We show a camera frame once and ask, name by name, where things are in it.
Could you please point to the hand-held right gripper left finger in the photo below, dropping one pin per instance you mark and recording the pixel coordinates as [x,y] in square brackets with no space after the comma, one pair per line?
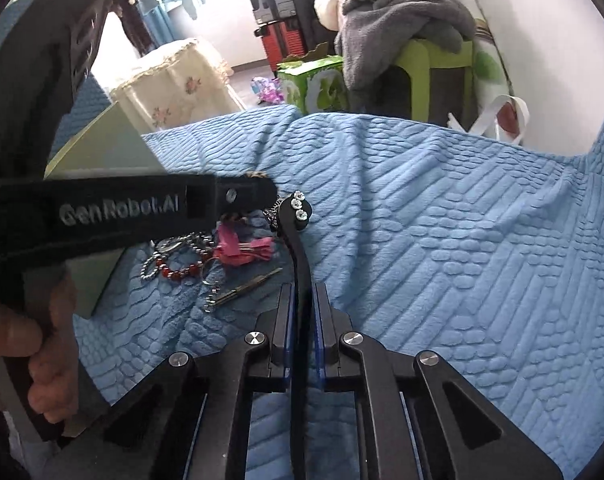
[288,325]

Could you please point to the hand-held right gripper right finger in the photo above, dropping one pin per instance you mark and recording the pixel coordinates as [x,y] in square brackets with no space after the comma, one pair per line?
[321,330]

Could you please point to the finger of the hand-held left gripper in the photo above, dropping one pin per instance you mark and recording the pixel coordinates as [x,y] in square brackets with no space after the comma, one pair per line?
[242,192]

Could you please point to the pink tassel charm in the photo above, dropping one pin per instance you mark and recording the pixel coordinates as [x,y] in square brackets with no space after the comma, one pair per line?
[231,251]

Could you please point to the pale green box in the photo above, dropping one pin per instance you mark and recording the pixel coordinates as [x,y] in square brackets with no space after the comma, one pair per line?
[111,145]

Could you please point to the person's left hand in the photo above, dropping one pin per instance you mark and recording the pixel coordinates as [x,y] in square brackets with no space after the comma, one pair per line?
[51,355]

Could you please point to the purple plastic wrapper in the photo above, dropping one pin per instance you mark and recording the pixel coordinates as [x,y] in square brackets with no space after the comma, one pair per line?
[267,91]

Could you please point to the green cardboard box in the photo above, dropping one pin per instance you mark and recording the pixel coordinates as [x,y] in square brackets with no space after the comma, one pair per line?
[314,85]

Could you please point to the cream lace covered table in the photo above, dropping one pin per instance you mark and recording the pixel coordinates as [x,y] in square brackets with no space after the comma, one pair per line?
[176,80]

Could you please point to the light blue textured blanket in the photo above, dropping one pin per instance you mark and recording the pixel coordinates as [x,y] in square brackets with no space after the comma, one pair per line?
[432,240]

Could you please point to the hanging clothes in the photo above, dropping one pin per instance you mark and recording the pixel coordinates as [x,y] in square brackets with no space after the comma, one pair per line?
[151,15]

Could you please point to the white fluffy cloth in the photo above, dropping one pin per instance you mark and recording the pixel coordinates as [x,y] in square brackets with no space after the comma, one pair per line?
[332,0]

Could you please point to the gray fleece cloth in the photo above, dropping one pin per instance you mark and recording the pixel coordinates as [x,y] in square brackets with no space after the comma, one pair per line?
[387,30]

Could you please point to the green plastic stool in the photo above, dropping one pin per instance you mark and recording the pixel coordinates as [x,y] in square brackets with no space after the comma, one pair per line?
[432,60]

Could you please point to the leaf print bag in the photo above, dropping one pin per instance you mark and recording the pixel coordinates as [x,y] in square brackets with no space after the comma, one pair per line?
[487,65]

